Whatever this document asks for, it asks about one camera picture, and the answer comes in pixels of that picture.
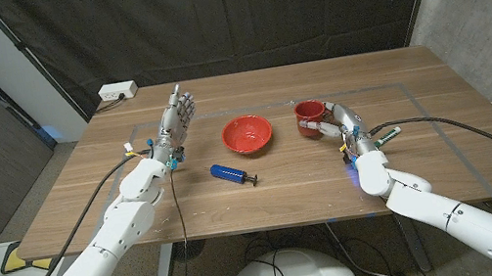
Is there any red speckled enamel bowl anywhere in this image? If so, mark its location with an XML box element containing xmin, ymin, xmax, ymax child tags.
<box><xmin>218</xmin><ymin>111</ymin><xmax>277</xmax><ymax>159</ymax></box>

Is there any black backdrop curtain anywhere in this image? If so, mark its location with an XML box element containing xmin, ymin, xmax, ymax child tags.
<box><xmin>0</xmin><ymin>0</ymin><xmax>463</xmax><ymax>134</ymax></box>

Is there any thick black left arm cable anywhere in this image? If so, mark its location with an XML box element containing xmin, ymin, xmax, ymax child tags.
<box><xmin>22</xmin><ymin>147</ymin><xmax>171</xmax><ymax>276</ymax></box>

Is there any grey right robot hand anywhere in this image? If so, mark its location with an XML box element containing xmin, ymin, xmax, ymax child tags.
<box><xmin>295</xmin><ymin>95</ymin><xmax>380</xmax><ymax>167</ymax></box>

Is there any thin black left wrist cable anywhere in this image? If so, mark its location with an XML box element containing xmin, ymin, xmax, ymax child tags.
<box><xmin>83</xmin><ymin>165</ymin><xmax>196</xmax><ymax>276</ymax></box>

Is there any white power strip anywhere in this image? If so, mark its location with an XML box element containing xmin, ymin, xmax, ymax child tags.
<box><xmin>96</xmin><ymin>79</ymin><xmax>141</xmax><ymax>104</ymax></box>

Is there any red speckled enamel cup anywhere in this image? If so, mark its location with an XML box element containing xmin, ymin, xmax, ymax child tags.
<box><xmin>292</xmin><ymin>96</ymin><xmax>336</xmax><ymax>140</ymax></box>

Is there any black power strip cord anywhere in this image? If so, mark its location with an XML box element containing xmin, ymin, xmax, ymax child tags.
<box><xmin>92</xmin><ymin>93</ymin><xmax>129</xmax><ymax>115</ymax></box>

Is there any green and white marker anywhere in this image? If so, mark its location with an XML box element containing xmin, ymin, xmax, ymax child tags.
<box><xmin>372</xmin><ymin>125</ymin><xmax>404</xmax><ymax>149</ymax></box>

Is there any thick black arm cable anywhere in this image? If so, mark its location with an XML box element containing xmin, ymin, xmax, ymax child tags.
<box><xmin>22</xmin><ymin>147</ymin><xmax>171</xmax><ymax>276</ymax></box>
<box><xmin>367</xmin><ymin>104</ymin><xmax>492</xmax><ymax>211</ymax></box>

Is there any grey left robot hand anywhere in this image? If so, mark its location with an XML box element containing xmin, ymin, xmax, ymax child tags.
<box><xmin>140</xmin><ymin>80</ymin><xmax>206</xmax><ymax>171</ymax></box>

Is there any white floor cable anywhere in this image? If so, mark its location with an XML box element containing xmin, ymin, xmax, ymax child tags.
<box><xmin>323</xmin><ymin>212</ymin><xmax>403</xmax><ymax>276</ymax></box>

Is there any grey table leg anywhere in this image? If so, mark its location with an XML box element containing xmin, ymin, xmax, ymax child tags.
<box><xmin>397</xmin><ymin>220</ymin><xmax>434</xmax><ymax>276</ymax></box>

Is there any small blue air pump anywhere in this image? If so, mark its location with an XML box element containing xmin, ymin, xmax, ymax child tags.
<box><xmin>209</xmin><ymin>158</ymin><xmax>260</xmax><ymax>195</ymax></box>

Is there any white table leg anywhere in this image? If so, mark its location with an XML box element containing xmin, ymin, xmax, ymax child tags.
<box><xmin>146</xmin><ymin>242</ymin><xmax>181</xmax><ymax>276</ymax></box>

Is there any black round floor object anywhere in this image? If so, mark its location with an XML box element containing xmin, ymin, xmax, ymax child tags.
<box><xmin>169</xmin><ymin>237</ymin><xmax>209</xmax><ymax>265</ymax></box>

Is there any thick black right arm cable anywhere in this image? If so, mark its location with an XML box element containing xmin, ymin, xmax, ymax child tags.
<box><xmin>367</xmin><ymin>104</ymin><xmax>492</xmax><ymax>211</ymax></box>

